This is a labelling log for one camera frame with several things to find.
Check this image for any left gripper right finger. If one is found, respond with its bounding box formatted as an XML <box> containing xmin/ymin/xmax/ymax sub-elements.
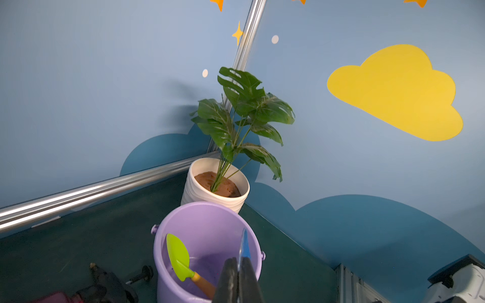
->
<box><xmin>239</xmin><ymin>257</ymin><xmax>265</xmax><ymax>303</ymax></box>

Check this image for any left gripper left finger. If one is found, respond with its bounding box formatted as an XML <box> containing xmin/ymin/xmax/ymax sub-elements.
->
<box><xmin>212</xmin><ymin>258</ymin><xmax>239</xmax><ymax>303</ymax></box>

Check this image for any blue trowel wooden handle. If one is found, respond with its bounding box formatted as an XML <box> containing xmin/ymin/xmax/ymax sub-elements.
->
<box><xmin>237</xmin><ymin>229</ymin><xmax>251</xmax><ymax>271</ymax></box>

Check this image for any purple plastic bucket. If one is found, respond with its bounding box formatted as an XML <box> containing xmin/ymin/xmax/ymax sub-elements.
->
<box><xmin>151</xmin><ymin>202</ymin><xmax>264</xmax><ymax>302</ymax></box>

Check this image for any green trowel yellow handle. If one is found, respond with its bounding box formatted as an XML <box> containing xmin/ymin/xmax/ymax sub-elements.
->
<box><xmin>165</xmin><ymin>234</ymin><xmax>216</xmax><ymax>300</ymax></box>

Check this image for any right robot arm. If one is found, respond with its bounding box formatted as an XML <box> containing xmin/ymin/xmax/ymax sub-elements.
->
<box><xmin>423</xmin><ymin>255</ymin><xmax>484</xmax><ymax>303</ymax></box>

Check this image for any white ribbed plant pot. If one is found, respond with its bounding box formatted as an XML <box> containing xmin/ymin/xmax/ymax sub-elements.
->
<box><xmin>181</xmin><ymin>158</ymin><xmax>250</xmax><ymax>213</ymax></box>

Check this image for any pink transparent spray bottle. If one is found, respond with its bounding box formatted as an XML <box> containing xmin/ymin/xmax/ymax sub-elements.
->
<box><xmin>32</xmin><ymin>263</ymin><xmax>154</xmax><ymax>303</ymax></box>

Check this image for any green artificial monstera plant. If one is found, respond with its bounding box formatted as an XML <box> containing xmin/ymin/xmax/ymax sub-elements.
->
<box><xmin>190</xmin><ymin>67</ymin><xmax>295</xmax><ymax>181</ymax></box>

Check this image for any back horizontal aluminium bar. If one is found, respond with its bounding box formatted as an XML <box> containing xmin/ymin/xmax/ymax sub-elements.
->
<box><xmin>1</xmin><ymin>151</ymin><xmax>219</xmax><ymax>233</ymax></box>

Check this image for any right aluminium frame post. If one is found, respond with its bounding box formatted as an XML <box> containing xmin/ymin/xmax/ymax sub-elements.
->
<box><xmin>206</xmin><ymin>0</ymin><xmax>269</xmax><ymax>153</ymax></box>

